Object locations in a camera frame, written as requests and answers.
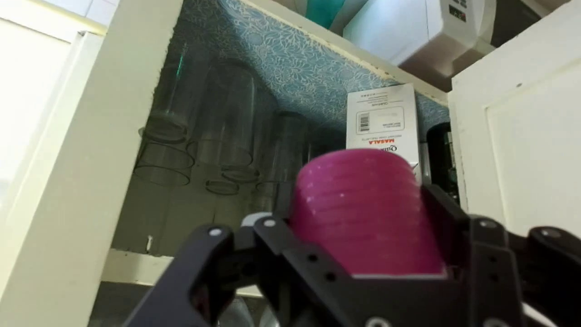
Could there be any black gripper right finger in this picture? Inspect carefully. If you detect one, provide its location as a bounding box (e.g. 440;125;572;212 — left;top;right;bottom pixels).
422;185;581;327

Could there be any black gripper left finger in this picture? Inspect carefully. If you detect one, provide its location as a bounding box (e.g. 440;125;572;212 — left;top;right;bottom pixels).
124;214;363;327

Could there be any magenta plastic cup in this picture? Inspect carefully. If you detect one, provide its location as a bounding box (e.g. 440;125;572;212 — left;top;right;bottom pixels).
291;148;447;277

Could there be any clear glass tumbler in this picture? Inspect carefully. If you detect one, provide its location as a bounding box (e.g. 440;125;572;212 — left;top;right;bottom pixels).
135;41;211;186
249;112;311;212
198;59;256;195

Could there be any white cardboard box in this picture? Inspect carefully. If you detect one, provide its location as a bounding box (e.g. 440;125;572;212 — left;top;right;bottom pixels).
345;83;422;179

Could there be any cream wall cabinet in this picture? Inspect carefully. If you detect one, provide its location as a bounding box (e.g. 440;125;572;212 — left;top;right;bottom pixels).
0;0;581;327

